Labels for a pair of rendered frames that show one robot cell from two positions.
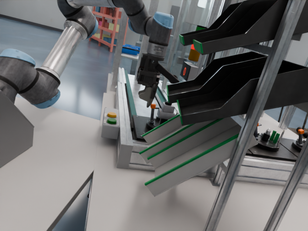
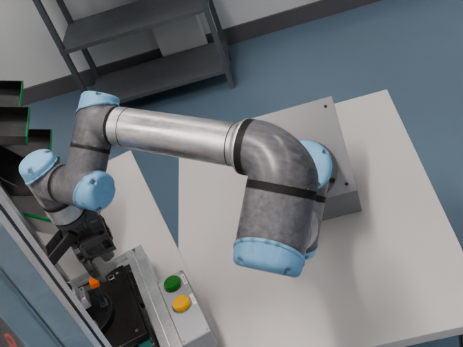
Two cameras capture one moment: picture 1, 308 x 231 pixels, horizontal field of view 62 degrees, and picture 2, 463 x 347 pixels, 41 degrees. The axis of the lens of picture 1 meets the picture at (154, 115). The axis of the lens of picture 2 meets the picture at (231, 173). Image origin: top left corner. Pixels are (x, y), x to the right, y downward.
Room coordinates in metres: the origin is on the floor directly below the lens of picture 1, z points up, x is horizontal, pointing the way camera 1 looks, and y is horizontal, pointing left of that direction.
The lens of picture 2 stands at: (2.02, 0.47, 2.05)
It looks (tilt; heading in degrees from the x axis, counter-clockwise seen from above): 39 degrees down; 184
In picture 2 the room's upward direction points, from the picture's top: 21 degrees counter-clockwise
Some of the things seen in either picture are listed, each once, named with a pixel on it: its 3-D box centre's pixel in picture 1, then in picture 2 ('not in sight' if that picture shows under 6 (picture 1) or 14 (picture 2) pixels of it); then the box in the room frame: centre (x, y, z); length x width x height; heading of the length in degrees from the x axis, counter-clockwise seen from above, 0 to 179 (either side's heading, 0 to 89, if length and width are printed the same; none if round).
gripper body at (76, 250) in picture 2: (150, 70); (85, 231); (1.00, 0.06, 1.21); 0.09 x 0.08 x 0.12; 103
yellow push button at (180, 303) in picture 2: (112, 115); (181, 303); (1.06, 0.18, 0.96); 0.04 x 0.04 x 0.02
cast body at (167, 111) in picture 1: (168, 110); (66, 299); (1.03, -0.06, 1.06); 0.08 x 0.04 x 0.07; 103
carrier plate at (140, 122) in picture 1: (161, 130); (89, 322); (1.03, -0.05, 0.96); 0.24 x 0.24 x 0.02; 13
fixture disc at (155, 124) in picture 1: (162, 126); (85, 317); (1.03, -0.05, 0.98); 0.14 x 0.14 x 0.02
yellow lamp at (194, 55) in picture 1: (194, 55); not in sight; (1.24, -0.12, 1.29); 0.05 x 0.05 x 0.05
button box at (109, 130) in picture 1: (110, 122); (186, 312); (1.06, 0.18, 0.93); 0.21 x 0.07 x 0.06; 13
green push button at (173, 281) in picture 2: (111, 122); (173, 284); (0.99, 0.17, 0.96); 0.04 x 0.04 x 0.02
